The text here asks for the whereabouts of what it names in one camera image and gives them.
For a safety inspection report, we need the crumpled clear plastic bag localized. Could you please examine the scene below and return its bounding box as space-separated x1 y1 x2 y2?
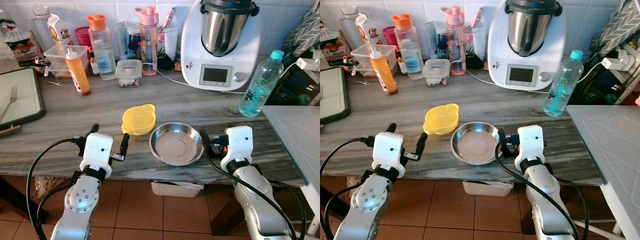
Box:
32 175 57 201

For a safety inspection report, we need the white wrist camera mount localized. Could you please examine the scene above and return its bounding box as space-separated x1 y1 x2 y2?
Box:
220 126 254 173
80 132 115 176
372 131 406 177
515 125 546 171

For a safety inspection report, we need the black bag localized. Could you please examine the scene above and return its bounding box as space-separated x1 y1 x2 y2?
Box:
265 65 321 107
570 55 640 106

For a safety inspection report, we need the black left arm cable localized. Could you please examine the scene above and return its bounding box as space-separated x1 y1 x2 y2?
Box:
26 139 76 240
320 139 368 240

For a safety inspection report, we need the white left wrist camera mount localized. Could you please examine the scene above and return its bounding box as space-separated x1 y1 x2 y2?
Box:
372 131 406 177
80 132 115 176

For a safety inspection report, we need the white power adapter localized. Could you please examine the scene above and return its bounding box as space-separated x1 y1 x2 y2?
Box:
602 56 632 71
296 57 321 71

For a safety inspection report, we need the pink white packet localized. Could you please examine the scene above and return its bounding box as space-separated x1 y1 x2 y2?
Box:
159 6 177 31
467 6 485 31

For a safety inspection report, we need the clear bag of food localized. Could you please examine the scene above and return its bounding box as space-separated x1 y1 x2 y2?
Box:
0 20 43 66
320 27 353 66

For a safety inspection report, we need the white tray dark rim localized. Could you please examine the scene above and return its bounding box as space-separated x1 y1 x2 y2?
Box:
320 66 351 126
0 67 47 128

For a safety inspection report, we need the bluish clear package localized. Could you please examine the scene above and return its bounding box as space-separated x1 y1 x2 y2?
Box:
424 21 446 60
116 21 142 61

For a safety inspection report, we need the white kitchen machine cable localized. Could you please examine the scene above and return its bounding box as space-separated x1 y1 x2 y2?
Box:
462 70 551 94
157 70 247 95

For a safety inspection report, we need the small black item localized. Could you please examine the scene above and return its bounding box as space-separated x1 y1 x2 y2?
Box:
465 52 483 70
157 52 176 71

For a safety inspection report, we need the white kitchen machine steel jug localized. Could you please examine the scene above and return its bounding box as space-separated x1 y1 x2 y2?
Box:
487 0 567 92
180 0 262 92

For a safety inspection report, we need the red cup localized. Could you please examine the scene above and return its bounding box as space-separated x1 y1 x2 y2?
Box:
75 26 93 48
382 26 400 47

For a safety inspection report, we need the pink drinking bottle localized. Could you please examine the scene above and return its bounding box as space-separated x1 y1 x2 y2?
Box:
441 6 467 76
134 6 160 77

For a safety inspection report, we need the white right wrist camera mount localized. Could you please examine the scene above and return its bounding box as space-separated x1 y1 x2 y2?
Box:
515 125 546 171
220 126 254 173

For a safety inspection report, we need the white plastic storage box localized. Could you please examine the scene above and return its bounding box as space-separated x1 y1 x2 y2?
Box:
462 181 514 197
151 181 205 198

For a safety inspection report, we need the clear glass jar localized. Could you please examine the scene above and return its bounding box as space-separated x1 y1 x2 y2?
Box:
31 6 56 51
339 6 363 48

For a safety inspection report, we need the grey patterned fabric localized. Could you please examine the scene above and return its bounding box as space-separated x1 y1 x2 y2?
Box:
282 0 321 58
590 0 640 56

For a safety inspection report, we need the clear bottle orange cap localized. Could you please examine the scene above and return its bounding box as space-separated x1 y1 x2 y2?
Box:
86 14 117 81
391 13 425 81

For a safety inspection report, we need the yellow plastic bowl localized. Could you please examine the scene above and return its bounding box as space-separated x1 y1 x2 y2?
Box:
121 104 157 136
423 103 460 136

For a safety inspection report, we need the white folding table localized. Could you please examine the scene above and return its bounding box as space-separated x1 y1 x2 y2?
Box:
566 104 640 236
262 105 321 236

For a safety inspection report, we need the steel fork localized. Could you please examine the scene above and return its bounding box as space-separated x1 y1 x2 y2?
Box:
0 85 18 123

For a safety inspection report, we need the clear measuring jug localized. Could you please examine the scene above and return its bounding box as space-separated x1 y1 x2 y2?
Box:
161 25 182 61
467 25 488 61

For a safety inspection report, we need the clear water bottle teal cap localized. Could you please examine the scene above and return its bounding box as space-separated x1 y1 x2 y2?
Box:
238 50 285 118
543 50 585 117

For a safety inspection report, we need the white adapter cable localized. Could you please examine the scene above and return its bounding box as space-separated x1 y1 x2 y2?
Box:
580 61 606 84
277 61 300 76

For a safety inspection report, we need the orange sauce squeeze bottle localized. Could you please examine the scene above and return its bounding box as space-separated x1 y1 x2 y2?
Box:
369 46 399 96
64 47 92 97

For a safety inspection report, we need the large clear plastic container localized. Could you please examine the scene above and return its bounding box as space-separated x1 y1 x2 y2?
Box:
43 45 91 78
350 44 398 77

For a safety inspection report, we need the white milk carton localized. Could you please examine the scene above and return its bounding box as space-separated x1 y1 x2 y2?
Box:
355 13 383 46
47 13 76 47

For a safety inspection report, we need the round steel plate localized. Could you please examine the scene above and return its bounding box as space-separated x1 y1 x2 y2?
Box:
450 121 502 166
149 122 205 166

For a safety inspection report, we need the small clear lidded food container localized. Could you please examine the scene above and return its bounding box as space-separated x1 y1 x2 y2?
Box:
114 59 143 88
421 59 451 87

